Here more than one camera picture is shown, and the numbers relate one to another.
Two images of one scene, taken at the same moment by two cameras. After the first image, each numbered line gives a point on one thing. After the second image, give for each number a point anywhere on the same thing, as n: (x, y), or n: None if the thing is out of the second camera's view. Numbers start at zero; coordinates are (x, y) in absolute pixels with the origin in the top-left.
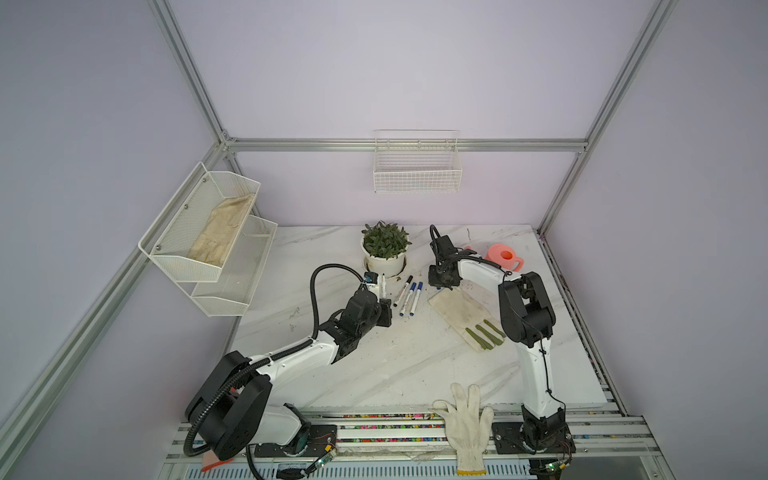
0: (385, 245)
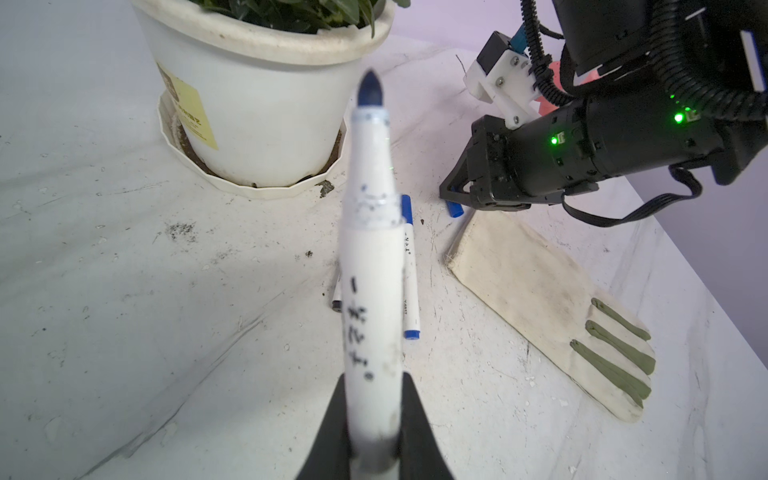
0: (256, 95)
